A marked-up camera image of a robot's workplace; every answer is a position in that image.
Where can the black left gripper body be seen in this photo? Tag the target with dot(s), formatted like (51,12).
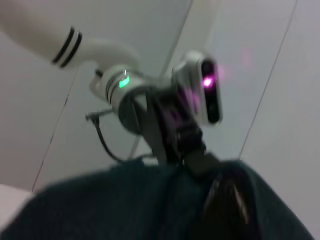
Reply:
(172,125)

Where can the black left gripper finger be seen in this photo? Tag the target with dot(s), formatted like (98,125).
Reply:
(205,163)

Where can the green cucumber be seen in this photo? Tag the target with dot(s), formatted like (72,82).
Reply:
(225,197)

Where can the teal insulated lunch bag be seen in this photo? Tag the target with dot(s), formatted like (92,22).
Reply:
(112,205)

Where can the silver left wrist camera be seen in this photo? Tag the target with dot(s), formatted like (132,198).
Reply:
(197,82)

